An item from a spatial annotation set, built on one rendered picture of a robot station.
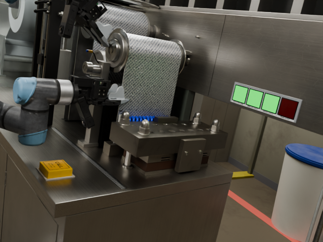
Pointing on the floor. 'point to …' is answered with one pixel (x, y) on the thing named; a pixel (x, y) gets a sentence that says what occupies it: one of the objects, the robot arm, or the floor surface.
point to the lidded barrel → (299, 191)
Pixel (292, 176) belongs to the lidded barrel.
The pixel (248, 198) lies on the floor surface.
